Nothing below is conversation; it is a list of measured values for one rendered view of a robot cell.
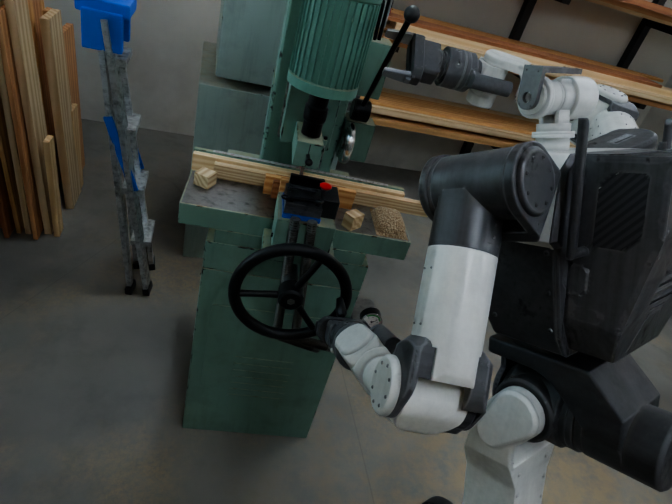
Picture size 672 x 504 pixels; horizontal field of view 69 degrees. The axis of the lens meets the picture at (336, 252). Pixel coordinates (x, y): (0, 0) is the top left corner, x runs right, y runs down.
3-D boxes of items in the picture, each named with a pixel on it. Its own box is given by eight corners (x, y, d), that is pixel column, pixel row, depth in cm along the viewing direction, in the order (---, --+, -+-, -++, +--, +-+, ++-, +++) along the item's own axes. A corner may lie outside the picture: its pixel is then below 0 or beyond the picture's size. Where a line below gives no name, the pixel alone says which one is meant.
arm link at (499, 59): (486, 45, 114) (541, 64, 114) (470, 83, 120) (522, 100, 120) (487, 52, 109) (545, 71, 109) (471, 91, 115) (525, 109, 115)
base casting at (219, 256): (200, 268, 130) (203, 240, 125) (224, 170, 177) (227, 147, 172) (361, 292, 139) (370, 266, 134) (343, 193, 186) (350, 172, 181)
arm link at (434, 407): (408, 403, 81) (463, 462, 62) (349, 392, 78) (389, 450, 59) (424, 341, 80) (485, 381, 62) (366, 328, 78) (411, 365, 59)
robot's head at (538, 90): (576, 121, 76) (591, 69, 73) (537, 122, 73) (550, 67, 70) (545, 114, 81) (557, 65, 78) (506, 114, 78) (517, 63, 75)
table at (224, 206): (168, 244, 114) (170, 223, 111) (190, 183, 139) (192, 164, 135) (412, 282, 126) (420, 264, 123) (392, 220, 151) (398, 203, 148)
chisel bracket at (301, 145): (290, 170, 128) (297, 140, 124) (290, 148, 140) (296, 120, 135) (318, 175, 130) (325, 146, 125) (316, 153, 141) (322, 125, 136)
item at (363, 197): (212, 177, 132) (214, 164, 130) (213, 174, 134) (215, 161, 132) (427, 217, 145) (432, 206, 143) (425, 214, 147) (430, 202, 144)
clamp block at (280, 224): (268, 250, 117) (275, 218, 112) (270, 220, 128) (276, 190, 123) (328, 259, 120) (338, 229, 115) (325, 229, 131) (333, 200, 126)
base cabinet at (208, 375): (179, 429, 169) (199, 268, 130) (203, 314, 216) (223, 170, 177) (307, 439, 178) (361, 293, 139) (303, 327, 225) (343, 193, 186)
